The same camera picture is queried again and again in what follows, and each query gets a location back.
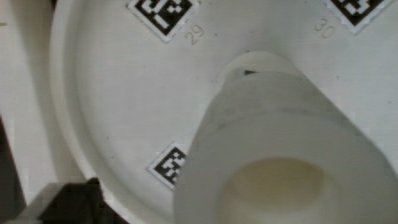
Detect white front rail right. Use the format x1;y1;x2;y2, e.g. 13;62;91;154
0;0;84;202

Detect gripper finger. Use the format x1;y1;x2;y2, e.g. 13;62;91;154
40;178;129;224

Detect white round table top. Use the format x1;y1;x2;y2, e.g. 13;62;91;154
50;0;398;224

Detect white cylindrical table leg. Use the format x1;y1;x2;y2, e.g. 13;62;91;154
171;68;398;224

